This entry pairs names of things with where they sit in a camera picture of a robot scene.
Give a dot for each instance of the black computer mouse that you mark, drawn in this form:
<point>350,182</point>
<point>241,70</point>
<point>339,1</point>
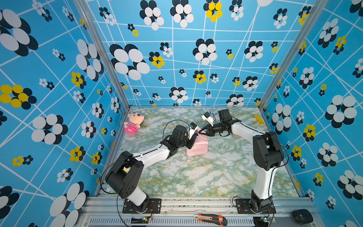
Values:
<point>302,216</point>

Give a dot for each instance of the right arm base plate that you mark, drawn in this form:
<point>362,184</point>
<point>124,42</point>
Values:
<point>255,206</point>

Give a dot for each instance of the pink plush doll toy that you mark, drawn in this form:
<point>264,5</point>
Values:
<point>134,123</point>

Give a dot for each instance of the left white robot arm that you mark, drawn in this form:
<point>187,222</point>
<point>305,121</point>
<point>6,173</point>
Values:
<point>125,173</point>

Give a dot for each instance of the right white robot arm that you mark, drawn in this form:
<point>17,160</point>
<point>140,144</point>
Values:
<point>267,153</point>

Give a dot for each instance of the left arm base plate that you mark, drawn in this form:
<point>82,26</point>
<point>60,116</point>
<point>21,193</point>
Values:
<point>149,206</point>

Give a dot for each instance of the yellow tape piece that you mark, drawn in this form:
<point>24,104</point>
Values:
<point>259,119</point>

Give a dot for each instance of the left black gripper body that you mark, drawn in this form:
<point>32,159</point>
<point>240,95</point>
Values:
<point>186,142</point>

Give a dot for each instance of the red black utility knife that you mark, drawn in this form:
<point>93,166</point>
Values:
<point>212,218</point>

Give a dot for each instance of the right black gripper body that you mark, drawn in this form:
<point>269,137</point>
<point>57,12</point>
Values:
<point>216,128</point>

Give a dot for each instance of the purple wrapping paper sheet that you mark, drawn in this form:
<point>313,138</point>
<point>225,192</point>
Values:
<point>200,146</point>

